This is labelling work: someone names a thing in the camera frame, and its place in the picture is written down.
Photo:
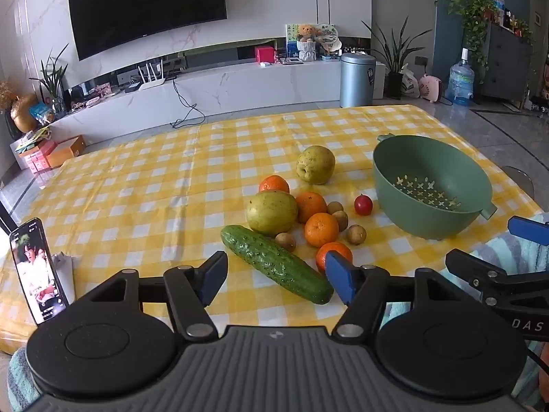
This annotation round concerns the teal striped blanket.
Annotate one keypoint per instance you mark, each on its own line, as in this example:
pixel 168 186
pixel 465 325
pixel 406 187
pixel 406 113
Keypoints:
pixel 514 253

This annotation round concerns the black television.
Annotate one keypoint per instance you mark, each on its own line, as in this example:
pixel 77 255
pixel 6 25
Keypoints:
pixel 146 8

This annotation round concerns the red box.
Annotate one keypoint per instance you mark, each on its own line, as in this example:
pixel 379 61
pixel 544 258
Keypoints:
pixel 264 53

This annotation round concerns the plant in glass vase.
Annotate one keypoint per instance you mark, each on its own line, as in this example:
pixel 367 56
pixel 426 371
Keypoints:
pixel 53 79

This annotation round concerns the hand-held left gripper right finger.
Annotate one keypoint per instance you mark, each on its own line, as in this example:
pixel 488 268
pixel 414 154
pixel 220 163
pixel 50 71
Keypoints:
pixel 341 277

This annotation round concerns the grey drawer cabinet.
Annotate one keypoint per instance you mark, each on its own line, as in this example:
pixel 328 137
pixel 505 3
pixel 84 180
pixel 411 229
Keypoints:
pixel 506 60

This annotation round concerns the smartphone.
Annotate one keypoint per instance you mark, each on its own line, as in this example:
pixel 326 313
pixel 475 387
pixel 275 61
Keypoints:
pixel 38 270

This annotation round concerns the gold ornament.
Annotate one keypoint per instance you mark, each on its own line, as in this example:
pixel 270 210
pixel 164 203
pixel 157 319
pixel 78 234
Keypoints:
pixel 21 113

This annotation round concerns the yellow-green pear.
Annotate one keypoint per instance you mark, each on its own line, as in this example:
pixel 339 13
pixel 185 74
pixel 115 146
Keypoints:
pixel 316 164

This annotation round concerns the white router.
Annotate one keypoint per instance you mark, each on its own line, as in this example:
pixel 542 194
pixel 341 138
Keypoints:
pixel 151 81

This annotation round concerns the hanging vine plant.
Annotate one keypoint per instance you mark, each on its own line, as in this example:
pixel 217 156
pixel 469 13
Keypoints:
pixel 476 17

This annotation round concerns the white marble television console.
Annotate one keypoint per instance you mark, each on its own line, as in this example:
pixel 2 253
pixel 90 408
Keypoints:
pixel 257 86

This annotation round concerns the stack of pink boxes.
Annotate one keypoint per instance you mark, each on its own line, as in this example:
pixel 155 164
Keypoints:
pixel 38 158

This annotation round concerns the orange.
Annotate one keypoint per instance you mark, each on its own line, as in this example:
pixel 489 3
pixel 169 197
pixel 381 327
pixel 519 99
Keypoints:
pixel 311 206
pixel 274 184
pixel 336 249
pixel 321 228

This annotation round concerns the silver trash can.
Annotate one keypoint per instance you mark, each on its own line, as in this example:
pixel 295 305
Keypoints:
pixel 357 79

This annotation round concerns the orange box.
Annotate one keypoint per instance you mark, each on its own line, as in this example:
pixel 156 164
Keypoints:
pixel 66 150

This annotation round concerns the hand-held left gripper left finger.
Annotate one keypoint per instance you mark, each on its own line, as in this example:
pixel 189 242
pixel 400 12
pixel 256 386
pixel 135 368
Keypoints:
pixel 213 277

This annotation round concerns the pink heater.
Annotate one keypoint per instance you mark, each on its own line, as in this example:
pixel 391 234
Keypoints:
pixel 430 88

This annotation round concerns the yellow checkered tablecloth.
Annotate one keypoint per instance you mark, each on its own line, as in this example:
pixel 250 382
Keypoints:
pixel 150 189

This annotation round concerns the small brown kiwi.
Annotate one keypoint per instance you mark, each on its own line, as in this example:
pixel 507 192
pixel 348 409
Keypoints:
pixel 285 241
pixel 335 207
pixel 356 234
pixel 342 221

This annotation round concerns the wall socket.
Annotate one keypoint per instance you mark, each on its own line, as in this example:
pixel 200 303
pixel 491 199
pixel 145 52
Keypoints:
pixel 421 61

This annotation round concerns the white phone stand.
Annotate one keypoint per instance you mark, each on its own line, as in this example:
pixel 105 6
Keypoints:
pixel 65 270

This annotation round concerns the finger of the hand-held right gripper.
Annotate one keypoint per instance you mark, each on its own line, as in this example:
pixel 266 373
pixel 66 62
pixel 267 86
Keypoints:
pixel 472 266
pixel 529 229

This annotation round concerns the blue water bottle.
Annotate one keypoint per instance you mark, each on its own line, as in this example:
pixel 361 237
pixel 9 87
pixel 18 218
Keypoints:
pixel 461 83

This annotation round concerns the green cucumber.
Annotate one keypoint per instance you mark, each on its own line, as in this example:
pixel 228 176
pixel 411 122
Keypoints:
pixel 274 266

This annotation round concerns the round printed fan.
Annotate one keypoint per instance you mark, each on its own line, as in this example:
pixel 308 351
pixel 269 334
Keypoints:
pixel 328 36

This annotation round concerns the white plastic bag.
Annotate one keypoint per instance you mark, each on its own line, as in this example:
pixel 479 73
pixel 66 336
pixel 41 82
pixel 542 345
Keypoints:
pixel 409 83

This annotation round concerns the potted plant in black pot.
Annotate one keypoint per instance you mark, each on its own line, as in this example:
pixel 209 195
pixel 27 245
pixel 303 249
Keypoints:
pixel 394 81

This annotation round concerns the red cherry tomato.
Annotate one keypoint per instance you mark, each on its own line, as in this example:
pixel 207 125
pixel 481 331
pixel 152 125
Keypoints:
pixel 363 204

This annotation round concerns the red-green apple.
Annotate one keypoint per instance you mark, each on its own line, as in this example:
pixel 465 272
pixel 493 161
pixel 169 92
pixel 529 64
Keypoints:
pixel 271 212

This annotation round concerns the transparent chair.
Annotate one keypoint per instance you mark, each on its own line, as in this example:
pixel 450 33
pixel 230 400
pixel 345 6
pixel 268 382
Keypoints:
pixel 519 178

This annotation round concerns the brown teddy bear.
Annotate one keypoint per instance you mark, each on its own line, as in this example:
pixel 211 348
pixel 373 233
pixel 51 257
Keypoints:
pixel 306 32

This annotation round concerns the green picture card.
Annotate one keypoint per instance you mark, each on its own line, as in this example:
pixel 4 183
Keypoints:
pixel 291 36

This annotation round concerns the green colander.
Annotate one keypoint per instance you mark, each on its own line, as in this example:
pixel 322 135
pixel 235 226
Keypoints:
pixel 429 158

